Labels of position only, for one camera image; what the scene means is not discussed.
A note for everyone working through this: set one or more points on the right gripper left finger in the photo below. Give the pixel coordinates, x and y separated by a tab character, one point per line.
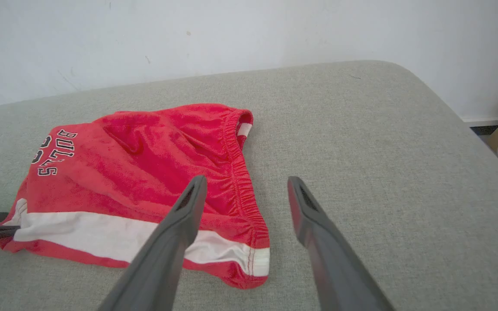
171	250

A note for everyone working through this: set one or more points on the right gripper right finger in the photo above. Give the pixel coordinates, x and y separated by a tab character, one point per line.
327	259

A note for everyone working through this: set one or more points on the red white Bulls shorts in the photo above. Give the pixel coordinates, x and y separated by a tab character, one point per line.
123	172

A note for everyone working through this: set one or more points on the grey fabric sofa cushion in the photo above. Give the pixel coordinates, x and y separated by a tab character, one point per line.
383	172

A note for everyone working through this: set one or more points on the white wall baseboard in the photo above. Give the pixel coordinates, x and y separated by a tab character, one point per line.
482	120

